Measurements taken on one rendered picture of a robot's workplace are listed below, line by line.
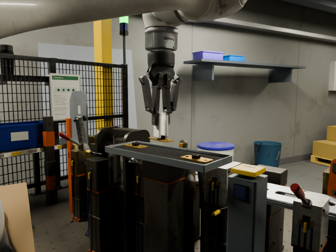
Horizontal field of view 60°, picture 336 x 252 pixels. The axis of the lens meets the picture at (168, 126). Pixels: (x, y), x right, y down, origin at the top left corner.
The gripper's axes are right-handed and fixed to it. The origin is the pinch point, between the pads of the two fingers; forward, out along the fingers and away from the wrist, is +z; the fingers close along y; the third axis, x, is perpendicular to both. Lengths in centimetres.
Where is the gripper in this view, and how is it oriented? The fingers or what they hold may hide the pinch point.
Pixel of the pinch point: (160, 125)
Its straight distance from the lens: 82.2
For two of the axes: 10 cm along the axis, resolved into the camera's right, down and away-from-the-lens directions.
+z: -0.1, 9.9, 1.1
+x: -5.5, -1.0, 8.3
